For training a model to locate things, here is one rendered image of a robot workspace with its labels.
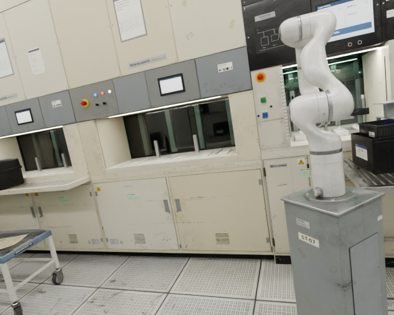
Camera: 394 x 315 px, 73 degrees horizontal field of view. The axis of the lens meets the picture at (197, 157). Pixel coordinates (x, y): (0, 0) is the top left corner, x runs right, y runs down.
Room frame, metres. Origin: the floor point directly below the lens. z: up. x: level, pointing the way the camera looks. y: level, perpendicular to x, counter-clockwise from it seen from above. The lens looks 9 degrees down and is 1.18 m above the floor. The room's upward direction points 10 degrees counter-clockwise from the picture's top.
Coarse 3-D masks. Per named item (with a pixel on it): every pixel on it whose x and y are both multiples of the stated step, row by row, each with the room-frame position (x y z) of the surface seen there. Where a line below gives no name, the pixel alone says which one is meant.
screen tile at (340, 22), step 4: (332, 8) 1.64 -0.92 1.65; (336, 8) 1.63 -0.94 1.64; (336, 12) 1.63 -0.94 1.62; (340, 12) 1.62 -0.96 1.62; (340, 16) 1.62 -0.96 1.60; (336, 20) 1.63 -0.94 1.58; (340, 20) 1.62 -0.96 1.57; (336, 24) 1.63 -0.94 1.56; (340, 24) 1.62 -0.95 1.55; (344, 24) 1.62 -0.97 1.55
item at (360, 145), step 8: (352, 136) 1.45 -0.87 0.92; (360, 136) 1.34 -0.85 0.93; (392, 136) 1.19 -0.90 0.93; (352, 144) 1.45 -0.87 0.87; (360, 144) 1.35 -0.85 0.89; (368, 144) 1.25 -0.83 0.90; (376, 144) 1.20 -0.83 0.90; (384, 144) 1.20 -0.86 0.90; (392, 144) 1.19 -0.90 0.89; (352, 152) 1.46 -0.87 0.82; (360, 152) 1.35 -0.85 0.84; (368, 152) 1.26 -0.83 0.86; (376, 152) 1.20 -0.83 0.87; (384, 152) 1.20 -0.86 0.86; (392, 152) 1.19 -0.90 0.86; (360, 160) 1.36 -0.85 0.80; (368, 160) 1.26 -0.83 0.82; (376, 160) 1.21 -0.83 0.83; (384, 160) 1.20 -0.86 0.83; (392, 160) 1.19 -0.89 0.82; (368, 168) 1.27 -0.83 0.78; (376, 168) 1.21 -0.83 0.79; (384, 168) 1.20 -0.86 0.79; (392, 168) 1.19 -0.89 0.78
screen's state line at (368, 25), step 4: (360, 24) 1.59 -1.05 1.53; (364, 24) 1.58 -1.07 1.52; (368, 24) 1.58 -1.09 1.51; (344, 28) 1.62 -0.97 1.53; (348, 28) 1.61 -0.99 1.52; (352, 28) 1.60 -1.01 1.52; (356, 28) 1.60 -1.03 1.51; (360, 28) 1.59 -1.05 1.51; (364, 28) 1.58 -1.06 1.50; (336, 32) 1.63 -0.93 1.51; (340, 32) 1.62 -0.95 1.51; (344, 32) 1.62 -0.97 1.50; (348, 32) 1.61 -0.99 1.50; (332, 36) 1.64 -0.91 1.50
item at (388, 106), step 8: (384, 104) 1.32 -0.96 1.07; (392, 104) 1.30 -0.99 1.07; (384, 112) 1.32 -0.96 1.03; (392, 112) 1.30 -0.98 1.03; (376, 120) 1.42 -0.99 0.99; (384, 120) 1.41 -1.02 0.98; (360, 128) 1.42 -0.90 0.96; (368, 128) 1.32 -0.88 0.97; (376, 128) 1.24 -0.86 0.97; (384, 128) 1.23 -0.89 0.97; (392, 128) 1.22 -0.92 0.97; (368, 136) 1.33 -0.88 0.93; (376, 136) 1.24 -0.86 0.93; (384, 136) 1.23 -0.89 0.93
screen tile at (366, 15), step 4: (364, 0) 1.58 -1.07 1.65; (368, 0) 1.57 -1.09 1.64; (348, 4) 1.61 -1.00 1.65; (352, 4) 1.60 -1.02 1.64; (356, 4) 1.59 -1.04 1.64; (360, 4) 1.59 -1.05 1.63; (368, 4) 1.57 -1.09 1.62; (348, 8) 1.61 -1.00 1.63; (352, 8) 1.60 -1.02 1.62; (356, 8) 1.59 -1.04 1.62; (360, 8) 1.59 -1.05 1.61; (364, 8) 1.58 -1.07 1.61; (368, 8) 1.57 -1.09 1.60; (364, 12) 1.58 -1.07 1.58; (368, 12) 1.57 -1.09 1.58; (348, 16) 1.61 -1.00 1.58; (352, 16) 1.60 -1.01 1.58; (356, 16) 1.59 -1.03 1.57; (360, 16) 1.59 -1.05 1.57; (364, 16) 1.58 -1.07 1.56; (368, 16) 1.57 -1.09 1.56; (348, 20) 1.61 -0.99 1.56; (352, 20) 1.60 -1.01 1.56; (356, 20) 1.60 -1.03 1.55; (360, 20) 1.59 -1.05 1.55; (364, 20) 1.58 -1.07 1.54
